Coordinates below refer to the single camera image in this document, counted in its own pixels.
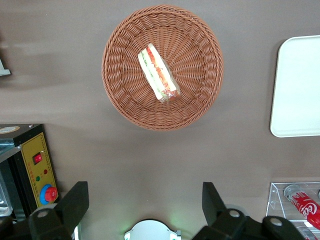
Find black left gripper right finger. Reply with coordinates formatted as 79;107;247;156
192;181;263;240

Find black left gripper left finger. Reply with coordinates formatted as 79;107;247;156
27;181;90;240

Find triangle sandwich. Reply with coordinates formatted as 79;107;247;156
137;42;181;105

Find round brown wicker basket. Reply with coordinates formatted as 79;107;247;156
101;4;225;132

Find beige plastic tray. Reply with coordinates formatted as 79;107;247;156
269;34;320;138

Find grey snack display tray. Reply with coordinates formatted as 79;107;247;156
0;58;12;77

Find black food warmer yellow panel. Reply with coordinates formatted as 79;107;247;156
0;123;60;223

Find clear acrylic bottle rack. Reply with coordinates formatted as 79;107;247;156
265;181;320;240

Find steel warmer pan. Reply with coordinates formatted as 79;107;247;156
0;172;13;218

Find red cola bottle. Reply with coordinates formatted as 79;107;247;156
283;184;320;231

